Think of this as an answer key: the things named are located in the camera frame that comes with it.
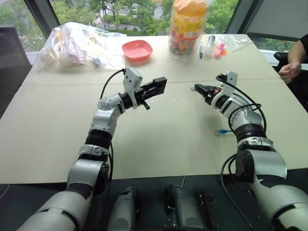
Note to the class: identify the grey rounded robot leg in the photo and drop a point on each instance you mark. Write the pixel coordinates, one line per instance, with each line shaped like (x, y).
(126, 209)
(184, 209)

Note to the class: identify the black flat bracket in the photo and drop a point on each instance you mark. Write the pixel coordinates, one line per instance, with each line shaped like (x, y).
(209, 209)

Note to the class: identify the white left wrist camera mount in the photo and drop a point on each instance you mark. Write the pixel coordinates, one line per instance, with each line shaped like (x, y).
(131, 80)

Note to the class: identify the small orange clip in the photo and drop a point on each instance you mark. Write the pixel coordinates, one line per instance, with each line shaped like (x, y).
(224, 52)

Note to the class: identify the clear plastic bag of items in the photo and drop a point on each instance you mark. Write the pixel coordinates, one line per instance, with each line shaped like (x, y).
(72, 47)

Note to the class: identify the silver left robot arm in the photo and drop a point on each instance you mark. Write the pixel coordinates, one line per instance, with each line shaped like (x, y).
(81, 168)

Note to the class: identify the pink plastic bowl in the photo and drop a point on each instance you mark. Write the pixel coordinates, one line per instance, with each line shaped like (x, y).
(137, 50)

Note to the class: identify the black mesh office chair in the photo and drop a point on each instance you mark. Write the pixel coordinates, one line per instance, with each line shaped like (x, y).
(12, 67)

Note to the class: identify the pink highlighter pen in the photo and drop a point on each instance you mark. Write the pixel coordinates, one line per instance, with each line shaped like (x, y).
(219, 50)

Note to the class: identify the clear candy jar orange lid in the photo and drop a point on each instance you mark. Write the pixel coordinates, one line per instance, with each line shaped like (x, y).
(186, 29)

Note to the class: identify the person's forearm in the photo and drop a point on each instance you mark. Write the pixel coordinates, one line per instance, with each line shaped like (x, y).
(298, 51)

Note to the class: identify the black office chair armrest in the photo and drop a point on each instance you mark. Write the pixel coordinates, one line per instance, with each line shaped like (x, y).
(278, 57)

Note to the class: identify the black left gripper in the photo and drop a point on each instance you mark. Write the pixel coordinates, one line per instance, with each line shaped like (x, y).
(142, 95)

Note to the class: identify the clear flat plastic bag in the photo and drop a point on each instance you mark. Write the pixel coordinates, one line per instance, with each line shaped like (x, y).
(237, 42)

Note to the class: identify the person's bare hand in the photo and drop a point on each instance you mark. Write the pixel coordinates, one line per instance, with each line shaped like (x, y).
(290, 71)

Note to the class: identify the person's dark trousers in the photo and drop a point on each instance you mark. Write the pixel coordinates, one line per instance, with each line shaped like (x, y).
(300, 91)

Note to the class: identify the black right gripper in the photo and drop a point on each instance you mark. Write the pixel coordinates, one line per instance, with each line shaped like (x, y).
(211, 96)

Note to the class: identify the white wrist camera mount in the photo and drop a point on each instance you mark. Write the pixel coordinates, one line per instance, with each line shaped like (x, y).
(229, 83)
(131, 80)

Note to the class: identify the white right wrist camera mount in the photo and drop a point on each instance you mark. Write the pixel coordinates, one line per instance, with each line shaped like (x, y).
(229, 83)

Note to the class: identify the blue marker pen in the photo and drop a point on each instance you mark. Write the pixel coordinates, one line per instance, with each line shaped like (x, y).
(201, 50)

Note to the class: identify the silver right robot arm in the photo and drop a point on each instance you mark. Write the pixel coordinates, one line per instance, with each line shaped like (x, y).
(262, 166)

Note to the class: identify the small black box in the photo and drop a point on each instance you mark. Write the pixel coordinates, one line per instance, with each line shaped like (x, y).
(160, 84)

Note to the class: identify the clear plastic tube bottle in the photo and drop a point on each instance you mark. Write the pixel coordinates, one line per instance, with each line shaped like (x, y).
(209, 45)

